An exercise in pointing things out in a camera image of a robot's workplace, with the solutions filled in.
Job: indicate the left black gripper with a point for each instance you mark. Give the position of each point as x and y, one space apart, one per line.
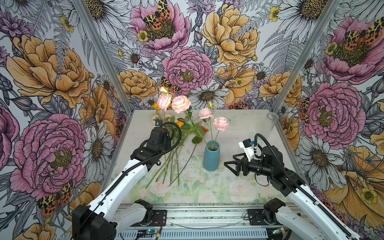
168 143

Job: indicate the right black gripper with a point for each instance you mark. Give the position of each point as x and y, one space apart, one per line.
243 162

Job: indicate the orange poppy flower stem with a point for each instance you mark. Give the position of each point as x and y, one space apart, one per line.
171 171

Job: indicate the teal ceramic vase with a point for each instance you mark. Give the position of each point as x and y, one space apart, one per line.
211 157

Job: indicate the pink rose flower stem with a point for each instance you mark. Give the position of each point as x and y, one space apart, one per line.
215 125

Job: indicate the large pink peony stem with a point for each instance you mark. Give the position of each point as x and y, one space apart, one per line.
181 106

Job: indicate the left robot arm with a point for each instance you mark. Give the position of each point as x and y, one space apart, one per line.
100 220

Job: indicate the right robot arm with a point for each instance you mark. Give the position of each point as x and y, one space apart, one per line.
324 225

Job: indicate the clear glass cylinder vase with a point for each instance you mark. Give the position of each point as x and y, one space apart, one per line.
268 124

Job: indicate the green circuit board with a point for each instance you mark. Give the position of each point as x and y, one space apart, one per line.
147 233

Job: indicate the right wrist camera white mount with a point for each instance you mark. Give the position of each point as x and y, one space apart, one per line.
248 146

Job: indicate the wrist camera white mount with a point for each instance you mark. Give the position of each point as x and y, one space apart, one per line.
248 146
158 123

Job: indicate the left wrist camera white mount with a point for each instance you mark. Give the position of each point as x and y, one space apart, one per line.
158 123

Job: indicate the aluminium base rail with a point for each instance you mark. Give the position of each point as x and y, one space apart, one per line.
216 222

